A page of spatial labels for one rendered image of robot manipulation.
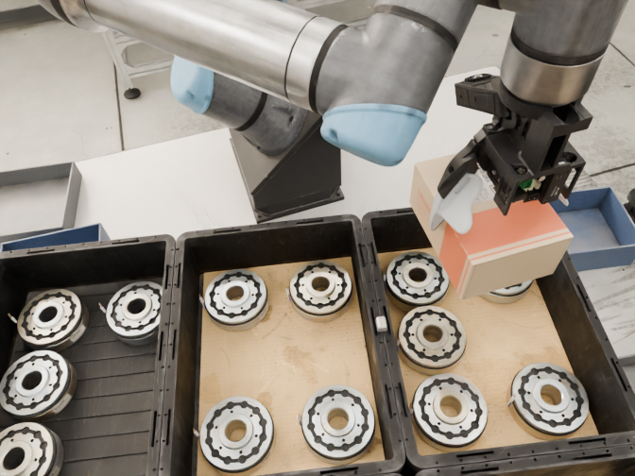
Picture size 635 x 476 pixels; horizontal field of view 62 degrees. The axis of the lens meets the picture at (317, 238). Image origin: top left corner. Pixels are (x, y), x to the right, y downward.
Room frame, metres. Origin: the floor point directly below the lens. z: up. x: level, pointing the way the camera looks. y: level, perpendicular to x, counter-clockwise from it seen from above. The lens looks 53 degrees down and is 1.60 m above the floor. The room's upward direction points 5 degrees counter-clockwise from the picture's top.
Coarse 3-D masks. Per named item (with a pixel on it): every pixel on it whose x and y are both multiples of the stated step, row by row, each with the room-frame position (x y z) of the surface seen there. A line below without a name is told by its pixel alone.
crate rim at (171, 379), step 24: (336, 216) 0.54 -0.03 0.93; (360, 240) 0.49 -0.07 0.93; (360, 264) 0.45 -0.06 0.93; (168, 360) 0.32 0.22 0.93; (384, 360) 0.29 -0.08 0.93; (168, 384) 0.28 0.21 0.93; (384, 384) 0.26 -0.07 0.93; (168, 408) 0.25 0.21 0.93; (168, 432) 0.22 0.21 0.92; (168, 456) 0.19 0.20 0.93
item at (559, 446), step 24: (384, 216) 0.54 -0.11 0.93; (384, 288) 0.40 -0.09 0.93; (576, 288) 0.37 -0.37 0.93; (384, 312) 0.37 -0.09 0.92; (384, 336) 0.32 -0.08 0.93; (600, 336) 0.30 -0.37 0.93; (624, 384) 0.23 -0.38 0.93; (408, 408) 0.22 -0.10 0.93; (408, 432) 0.19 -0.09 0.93; (624, 432) 0.17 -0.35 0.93; (408, 456) 0.17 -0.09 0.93; (432, 456) 0.16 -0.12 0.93; (480, 456) 0.16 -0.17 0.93; (504, 456) 0.16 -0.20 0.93; (528, 456) 0.15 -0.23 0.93
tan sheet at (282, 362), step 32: (288, 288) 0.48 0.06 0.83; (320, 288) 0.47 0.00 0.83; (352, 288) 0.47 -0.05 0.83; (288, 320) 0.42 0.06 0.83; (352, 320) 0.41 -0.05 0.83; (224, 352) 0.37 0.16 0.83; (256, 352) 0.36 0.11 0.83; (288, 352) 0.36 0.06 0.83; (320, 352) 0.35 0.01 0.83; (352, 352) 0.35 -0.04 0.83; (224, 384) 0.32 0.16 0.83; (256, 384) 0.31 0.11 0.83; (288, 384) 0.31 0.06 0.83; (320, 384) 0.30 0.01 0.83; (352, 384) 0.30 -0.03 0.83; (288, 416) 0.26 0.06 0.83; (288, 448) 0.21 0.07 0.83
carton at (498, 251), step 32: (448, 160) 0.46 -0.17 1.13; (416, 192) 0.45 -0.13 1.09; (448, 224) 0.36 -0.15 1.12; (480, 224) 0.36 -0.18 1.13; (512, 224) 0.35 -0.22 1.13; (544, 224) 0.35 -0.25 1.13; (448, 256) 0.35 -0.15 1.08; (480, 256) 0.31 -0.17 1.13; (512, 256) 0.31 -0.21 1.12; (544, 256) 0.32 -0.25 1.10; (480, 288) 0.31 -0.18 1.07
